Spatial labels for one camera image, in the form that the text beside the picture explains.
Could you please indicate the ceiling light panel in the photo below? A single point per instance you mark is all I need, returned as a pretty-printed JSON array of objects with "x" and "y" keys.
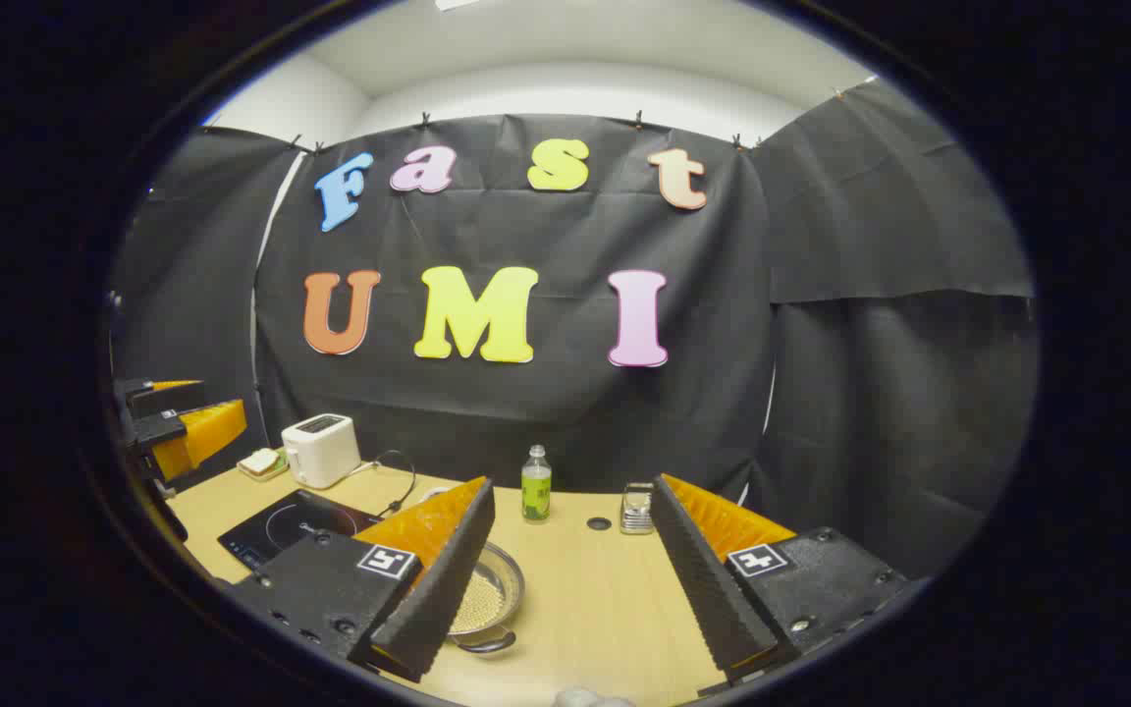
[{"x": 457, "y": 3}]

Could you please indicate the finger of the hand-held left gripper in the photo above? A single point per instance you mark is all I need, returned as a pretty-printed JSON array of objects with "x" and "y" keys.
[
  {"x": 168, "y": 396},
  {"x": 202, "y": 437}
]

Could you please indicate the pile of soybeans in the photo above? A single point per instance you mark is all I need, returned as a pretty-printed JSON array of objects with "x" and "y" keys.
[{"x": 482, "y": 604}]

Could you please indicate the white toaster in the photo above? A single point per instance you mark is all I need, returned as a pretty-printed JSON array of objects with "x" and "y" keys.
[{"x": 320, "y": 452}]

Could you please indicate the stainless steel pot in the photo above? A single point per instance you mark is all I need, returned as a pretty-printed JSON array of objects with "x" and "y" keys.
[{"x": 509, "y": 589}]

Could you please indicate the black induction cooktop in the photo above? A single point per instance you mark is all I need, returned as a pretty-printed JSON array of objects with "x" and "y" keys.
[{"x": 281, "y": 525}]

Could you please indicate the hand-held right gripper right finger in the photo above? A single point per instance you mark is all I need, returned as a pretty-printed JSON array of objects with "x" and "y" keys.
[{"x": 713, "y": 589}]

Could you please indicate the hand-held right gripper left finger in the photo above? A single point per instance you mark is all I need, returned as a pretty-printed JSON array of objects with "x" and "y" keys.
[{"x": 448, "y": 579}]

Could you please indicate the green label plastic bottle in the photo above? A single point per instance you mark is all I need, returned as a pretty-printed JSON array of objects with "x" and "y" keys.
[{"x": 536, "y": 496}]

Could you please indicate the bread slice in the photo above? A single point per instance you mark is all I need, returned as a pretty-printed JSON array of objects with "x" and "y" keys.
[{"x": 260, "y": 461}]

